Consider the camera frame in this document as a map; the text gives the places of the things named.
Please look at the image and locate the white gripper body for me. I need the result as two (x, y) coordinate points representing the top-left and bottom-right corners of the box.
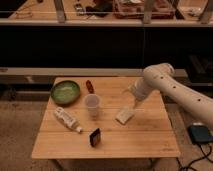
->
(127, 78), (153, 101)

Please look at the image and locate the wooden folding table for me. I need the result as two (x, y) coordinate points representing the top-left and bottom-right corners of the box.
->
(32, 77), (180, 159)

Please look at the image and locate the black power box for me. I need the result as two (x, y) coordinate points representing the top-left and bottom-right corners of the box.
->
(187, 125), (213, 144)

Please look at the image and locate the red brown small object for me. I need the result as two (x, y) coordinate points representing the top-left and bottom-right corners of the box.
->
(86, 80), (94, 94)

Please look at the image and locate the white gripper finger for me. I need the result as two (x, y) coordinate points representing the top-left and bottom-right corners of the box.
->
(133, 99), (139, 109)

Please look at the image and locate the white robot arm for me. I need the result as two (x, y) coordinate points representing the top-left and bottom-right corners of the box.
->
(128, 63), (213, 128)

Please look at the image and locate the green bowl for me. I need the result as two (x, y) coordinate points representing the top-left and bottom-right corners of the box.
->
(50, 80), (80, 105)

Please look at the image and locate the black rectangular block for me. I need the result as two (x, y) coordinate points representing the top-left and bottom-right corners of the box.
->
(89, 128), (101, 147)

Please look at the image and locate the brown tray with clutter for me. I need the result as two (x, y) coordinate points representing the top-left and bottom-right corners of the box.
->
(113, 0), (175, 19)

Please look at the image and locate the white sponge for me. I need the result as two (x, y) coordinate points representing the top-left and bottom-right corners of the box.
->
(115, 107), (134, 125)

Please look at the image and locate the translucent ceramic cup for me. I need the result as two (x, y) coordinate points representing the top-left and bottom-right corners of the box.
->
(84, 94), (100, 117)

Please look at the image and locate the black cable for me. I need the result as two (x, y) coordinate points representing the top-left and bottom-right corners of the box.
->
(176, 143), (213, 171)

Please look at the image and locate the white plastic bottle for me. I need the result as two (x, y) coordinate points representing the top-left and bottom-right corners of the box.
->
(54, 107), (82, 133)

